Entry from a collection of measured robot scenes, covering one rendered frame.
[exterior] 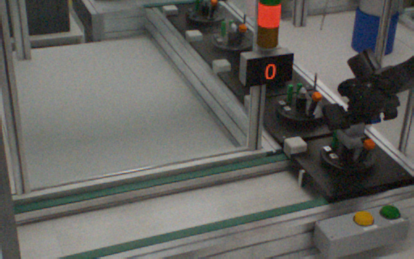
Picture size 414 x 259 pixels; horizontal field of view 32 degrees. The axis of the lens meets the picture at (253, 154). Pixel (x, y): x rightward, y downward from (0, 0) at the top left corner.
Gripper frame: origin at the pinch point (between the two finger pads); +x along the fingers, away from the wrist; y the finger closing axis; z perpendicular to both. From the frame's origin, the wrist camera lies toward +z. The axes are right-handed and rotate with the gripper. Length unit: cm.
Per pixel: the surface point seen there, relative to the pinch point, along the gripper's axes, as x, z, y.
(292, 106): 23.5, 14.7, 2.0
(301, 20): 83, 71, -44
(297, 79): 36.5, 27.7, -9.1
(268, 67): -5.2, 14.7, 19.6
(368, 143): -4.7, -7.9, 0.6
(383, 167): 4.8, -12.0, -7.2
